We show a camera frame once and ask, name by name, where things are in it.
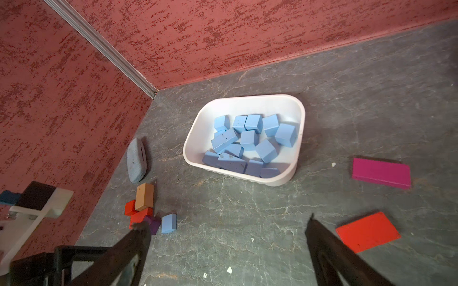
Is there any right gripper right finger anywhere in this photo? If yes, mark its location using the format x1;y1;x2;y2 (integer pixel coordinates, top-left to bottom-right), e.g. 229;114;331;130
305;216;392;286

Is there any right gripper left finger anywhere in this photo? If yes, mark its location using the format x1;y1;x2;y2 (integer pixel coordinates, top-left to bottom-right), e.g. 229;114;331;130
69;222;151;286

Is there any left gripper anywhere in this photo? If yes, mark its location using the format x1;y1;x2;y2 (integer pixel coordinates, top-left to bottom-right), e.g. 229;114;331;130
8;245;108;286

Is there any red block right cluster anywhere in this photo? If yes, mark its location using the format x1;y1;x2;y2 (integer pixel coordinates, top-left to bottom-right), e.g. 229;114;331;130
336;212;401;253

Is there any long red block left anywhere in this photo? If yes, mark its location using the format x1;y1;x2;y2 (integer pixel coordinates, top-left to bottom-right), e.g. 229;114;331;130
130;207;154;229

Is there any purple cube block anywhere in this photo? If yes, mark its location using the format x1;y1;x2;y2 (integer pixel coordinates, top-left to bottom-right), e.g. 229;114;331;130
143;216;162;235

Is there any small red block left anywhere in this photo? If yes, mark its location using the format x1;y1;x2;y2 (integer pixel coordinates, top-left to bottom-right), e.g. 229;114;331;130
124;200;137;216

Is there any blue cube block left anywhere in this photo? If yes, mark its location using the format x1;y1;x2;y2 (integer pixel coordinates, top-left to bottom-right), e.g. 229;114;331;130
162;213;177;234

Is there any tan wooden block left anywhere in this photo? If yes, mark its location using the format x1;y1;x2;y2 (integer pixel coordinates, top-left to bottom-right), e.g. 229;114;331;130
135;183;155;212

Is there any magenta flat block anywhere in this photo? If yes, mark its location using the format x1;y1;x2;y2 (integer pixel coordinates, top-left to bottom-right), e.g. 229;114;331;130
352;158;411;189

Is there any white plastic tray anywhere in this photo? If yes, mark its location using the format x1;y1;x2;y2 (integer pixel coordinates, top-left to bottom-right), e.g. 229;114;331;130
182;94;306;187

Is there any long blue block right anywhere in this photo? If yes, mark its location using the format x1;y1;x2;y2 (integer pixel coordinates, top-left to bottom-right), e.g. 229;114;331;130
217;153;248;174

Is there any long blue block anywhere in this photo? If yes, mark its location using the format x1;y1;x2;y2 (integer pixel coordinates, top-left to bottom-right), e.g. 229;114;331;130
211;128;239;154
217;153;248;174

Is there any long blue block left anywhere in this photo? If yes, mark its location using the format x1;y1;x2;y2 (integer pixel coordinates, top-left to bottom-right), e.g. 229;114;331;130
211;128;239;154

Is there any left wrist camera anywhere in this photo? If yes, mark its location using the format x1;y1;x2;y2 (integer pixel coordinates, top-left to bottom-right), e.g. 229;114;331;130
1;181;74;276

